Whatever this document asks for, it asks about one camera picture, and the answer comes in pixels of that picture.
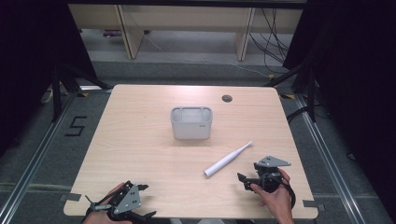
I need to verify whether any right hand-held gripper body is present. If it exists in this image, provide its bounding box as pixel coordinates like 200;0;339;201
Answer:
252;155;292;194

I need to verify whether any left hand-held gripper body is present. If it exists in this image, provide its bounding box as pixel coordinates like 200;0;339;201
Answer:
85;180;143;222

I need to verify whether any white electric toothbrush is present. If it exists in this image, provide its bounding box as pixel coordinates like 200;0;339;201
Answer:
203;140;254;179

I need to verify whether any grey plastic holder box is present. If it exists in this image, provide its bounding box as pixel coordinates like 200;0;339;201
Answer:
169;105;214;141

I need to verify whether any person's right hand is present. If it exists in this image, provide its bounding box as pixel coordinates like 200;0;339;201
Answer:
249;167;295;224

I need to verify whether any person's left hand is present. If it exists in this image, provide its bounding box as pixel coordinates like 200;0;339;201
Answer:
81;182;134;224

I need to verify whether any grey tape strip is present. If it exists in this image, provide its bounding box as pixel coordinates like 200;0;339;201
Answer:
59;192;82;203
302;199;327;213

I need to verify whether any black tape floor marking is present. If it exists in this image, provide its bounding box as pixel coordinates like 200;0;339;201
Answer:
64;116;89;137

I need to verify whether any black metal stand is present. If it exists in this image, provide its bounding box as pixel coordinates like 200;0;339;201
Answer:
50;62;112;123
263;61;318;123

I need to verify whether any black curtain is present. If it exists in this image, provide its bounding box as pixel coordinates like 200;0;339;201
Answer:
282;0;396;216
0;0;98;157

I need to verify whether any black gripper strap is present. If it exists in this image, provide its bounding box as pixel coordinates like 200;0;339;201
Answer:
279;181;297;210

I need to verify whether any aluminium floor rail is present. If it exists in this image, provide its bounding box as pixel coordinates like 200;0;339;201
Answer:
0;91;79;224
293;92;366;224

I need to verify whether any thick black floor cable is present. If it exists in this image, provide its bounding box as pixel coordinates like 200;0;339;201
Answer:
286;105;313;124

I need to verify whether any bundle of black cables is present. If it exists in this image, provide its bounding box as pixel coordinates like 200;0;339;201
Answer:
247;7;294;75

